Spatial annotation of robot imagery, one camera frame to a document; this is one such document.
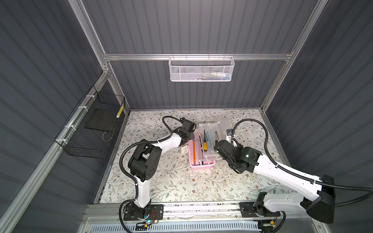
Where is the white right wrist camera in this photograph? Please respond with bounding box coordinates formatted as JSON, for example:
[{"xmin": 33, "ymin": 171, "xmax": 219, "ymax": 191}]
[{"xmin": 226, "ymin": 129, "xmax": 237, "ymax": 147}]

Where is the white wire mesh basket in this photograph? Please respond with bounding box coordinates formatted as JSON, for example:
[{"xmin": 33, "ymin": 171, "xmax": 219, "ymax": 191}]
[{"xmin": 168, "ymin": 56, "xmax": 235, "ymax": 82}]

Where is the black yellow screwdriver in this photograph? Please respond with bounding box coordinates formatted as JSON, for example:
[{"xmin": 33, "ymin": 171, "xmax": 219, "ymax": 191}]
[{"xmin": 203, "ymin": 130, "xmax": 208, "ymax": 152}]

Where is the black wire basket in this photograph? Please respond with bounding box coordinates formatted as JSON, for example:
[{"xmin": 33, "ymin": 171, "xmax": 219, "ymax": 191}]
[{"xmin": 55, "ymin": 87, "xmax": 126, "ymax": 159}]

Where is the orange pencil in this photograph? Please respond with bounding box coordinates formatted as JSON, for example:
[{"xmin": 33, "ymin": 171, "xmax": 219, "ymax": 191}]
[{"xmin": 192, "ymin": 140, "xmax": 196, "ymax": 165}]

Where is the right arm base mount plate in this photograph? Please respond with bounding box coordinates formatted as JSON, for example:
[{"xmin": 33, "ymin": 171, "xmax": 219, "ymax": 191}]
[{"xmin": 239, "ymin": 201, "xmax": 281, "ymax": 218}]

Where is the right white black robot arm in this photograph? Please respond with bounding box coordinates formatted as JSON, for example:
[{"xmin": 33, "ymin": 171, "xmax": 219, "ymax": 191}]
[{"xmin": 214, "ymin": 140, "xmax": 335, "ymax": 224}]

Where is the yellow tube in basket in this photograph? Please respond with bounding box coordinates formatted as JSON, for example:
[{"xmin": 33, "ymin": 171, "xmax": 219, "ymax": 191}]
[{"xmin": 116, "ymin": 105, "xmax": 124, "ymax": 118}]

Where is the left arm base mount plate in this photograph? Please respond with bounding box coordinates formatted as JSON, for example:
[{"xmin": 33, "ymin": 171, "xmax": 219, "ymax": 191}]
[{"xmin": 123, "ymin": 203, "xmax": 164, "ymax": 221}]

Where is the pink plastic tool box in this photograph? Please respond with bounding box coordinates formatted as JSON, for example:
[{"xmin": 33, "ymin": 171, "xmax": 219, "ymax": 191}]
[{"xmin": 187, "ymin": 117, "xmax": 232, "ymax": 170}]

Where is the black pad in basket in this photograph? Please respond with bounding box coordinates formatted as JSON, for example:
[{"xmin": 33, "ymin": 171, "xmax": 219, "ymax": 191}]
[{"xmin": 85, "ymin": 109, "xmax": 117, "ymax": 132}]

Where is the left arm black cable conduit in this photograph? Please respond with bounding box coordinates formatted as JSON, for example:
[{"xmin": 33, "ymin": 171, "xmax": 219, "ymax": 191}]
[{"xmin": 118, "ymin": 116, "xmax": 187, "ymax": 233}]

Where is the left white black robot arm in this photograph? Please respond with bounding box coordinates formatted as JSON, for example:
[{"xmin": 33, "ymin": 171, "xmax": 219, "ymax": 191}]
[{"xmin": 123, "ymin": 116, "xmax": 196, "ymax": 219}]

